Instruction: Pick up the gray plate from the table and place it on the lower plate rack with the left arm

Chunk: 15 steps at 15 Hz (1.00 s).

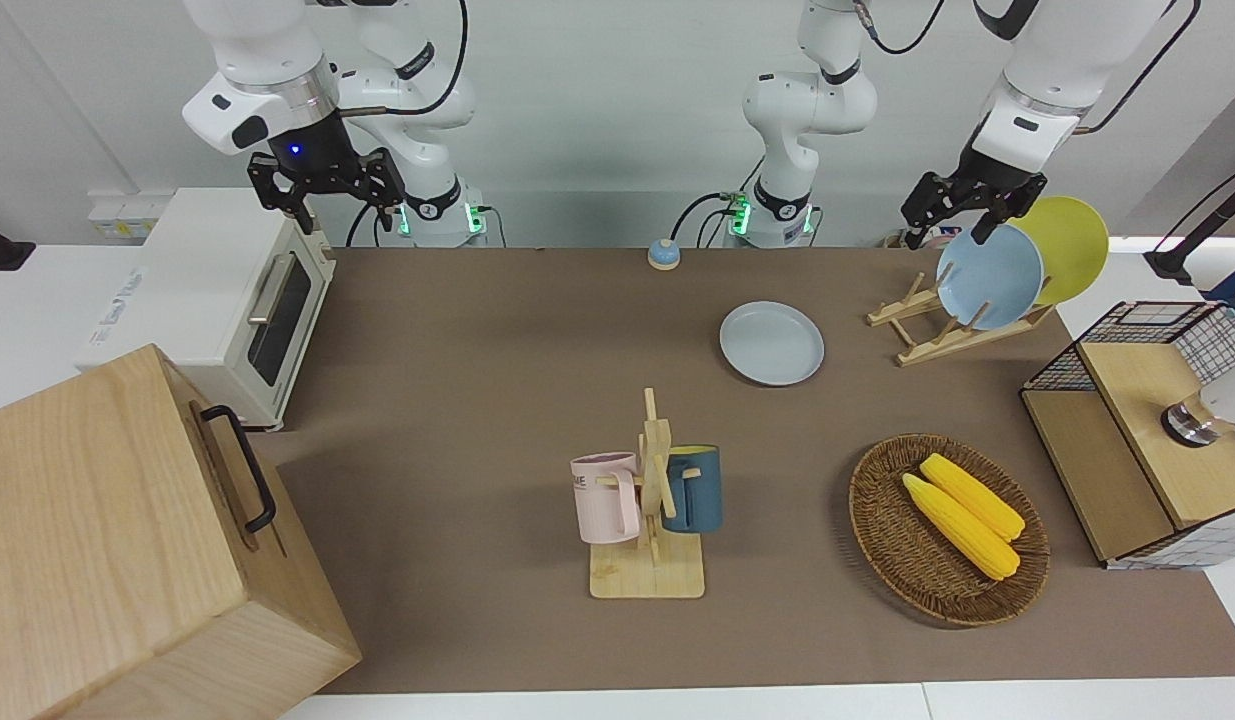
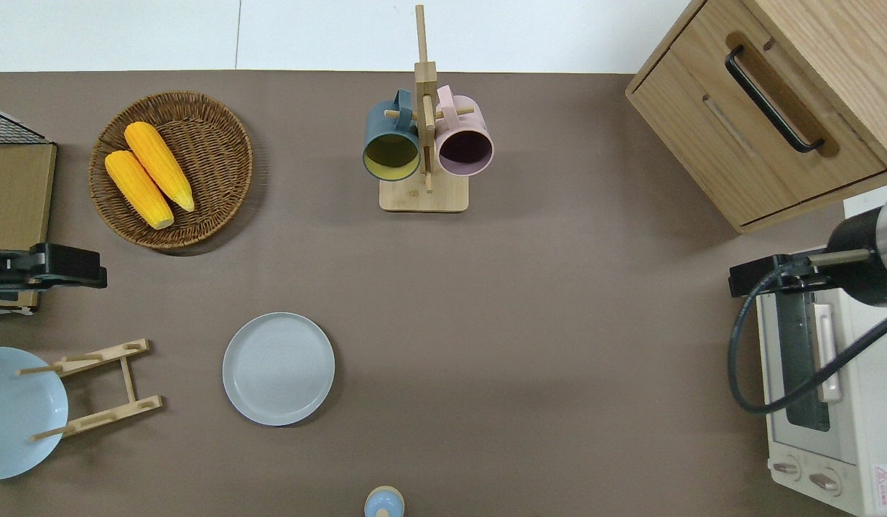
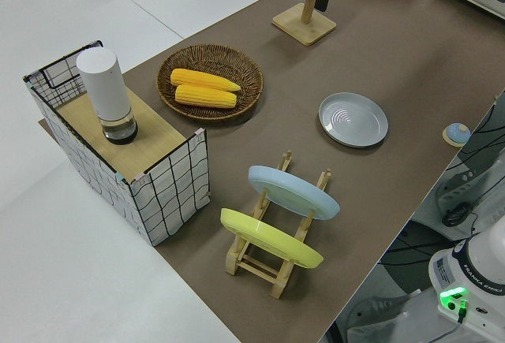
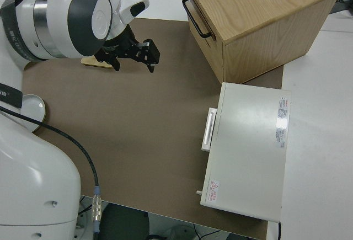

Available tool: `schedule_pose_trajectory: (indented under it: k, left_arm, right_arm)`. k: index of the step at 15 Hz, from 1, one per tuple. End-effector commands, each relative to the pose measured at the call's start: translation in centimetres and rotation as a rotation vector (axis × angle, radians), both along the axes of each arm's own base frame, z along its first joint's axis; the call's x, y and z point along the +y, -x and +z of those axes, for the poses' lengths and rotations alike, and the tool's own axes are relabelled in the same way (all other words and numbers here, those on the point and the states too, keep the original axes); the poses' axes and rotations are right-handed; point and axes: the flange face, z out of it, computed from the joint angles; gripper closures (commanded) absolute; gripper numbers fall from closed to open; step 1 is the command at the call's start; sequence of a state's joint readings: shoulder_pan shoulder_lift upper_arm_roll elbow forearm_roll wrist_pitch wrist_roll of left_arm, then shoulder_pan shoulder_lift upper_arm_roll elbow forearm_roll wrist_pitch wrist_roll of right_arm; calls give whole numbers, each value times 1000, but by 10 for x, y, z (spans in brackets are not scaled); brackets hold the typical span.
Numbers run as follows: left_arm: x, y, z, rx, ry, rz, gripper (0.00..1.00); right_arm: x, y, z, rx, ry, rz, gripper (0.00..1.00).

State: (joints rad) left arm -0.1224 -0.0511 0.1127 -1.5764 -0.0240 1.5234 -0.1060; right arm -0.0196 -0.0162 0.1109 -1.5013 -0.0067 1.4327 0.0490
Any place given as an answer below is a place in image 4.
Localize white toaster oven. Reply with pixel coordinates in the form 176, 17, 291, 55
199, 82, 292, 223

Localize black oven power cord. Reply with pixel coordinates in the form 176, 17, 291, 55
275, 220, 284, 240

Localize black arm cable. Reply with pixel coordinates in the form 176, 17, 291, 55
0, 104, 104, 235

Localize black metal box handle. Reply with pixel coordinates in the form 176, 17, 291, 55
181, 0, 213, 39

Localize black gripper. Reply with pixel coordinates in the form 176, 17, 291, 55
95, 26, 161, 74

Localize brown table mat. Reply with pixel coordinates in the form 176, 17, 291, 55
22, 18, 285, 237

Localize white oven door handle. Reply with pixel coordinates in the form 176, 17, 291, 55
201, 108, 218, 152

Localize blue service bell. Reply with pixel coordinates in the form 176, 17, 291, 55
20, 94, 47, 133

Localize wooden mug rack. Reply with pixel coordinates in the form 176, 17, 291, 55
80, 55, 114, 70

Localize light wooden drawer box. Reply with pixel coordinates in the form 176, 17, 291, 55
179, 0, 341, 85

